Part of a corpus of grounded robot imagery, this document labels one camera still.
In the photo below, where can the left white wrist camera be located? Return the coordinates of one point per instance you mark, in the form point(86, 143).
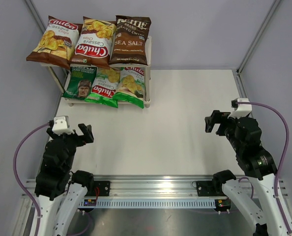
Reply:
point(60, 125)

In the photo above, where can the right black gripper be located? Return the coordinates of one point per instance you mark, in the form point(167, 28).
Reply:
point(220, 117)

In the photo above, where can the white slotted cable duct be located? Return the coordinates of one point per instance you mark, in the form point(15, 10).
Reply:
point(148, 203)

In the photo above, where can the white two-tier wooden shelf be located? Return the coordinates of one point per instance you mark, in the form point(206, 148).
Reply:
point(147, 75)

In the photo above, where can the brown Kettle sea salt bag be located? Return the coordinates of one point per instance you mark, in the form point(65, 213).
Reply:
point(130, 40)

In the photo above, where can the green Keogh's chips bag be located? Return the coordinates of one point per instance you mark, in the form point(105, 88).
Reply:
point(80, 83)

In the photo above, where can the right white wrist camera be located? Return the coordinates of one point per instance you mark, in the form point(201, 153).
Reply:
point(242, 108)

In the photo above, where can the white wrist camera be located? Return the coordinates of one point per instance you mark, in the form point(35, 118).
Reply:
point(60, 125)
point(242, 108)

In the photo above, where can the brown Chuba cassava chips bag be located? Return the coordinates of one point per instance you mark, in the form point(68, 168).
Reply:
point(57, 44)

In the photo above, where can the green Chuba bag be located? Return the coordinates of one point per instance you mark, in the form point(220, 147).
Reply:
point(104, 87)
point(131, 86)

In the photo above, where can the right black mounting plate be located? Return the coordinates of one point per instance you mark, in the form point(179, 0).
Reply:
point(206, 188)

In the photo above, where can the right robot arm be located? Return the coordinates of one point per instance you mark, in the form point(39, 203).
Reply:
point(272, 217)

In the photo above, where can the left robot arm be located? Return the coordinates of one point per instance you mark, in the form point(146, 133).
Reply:
point(57, 191)

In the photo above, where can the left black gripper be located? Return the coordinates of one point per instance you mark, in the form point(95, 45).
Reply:
point(86, 130)

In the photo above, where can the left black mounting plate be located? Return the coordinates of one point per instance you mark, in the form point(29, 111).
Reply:
point(100, 187)

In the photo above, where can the black mounting plate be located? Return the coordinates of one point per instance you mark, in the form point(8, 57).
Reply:
point(100, 187)
point(206, 188)

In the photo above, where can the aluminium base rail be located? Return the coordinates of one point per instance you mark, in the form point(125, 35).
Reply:
point(152, 187)

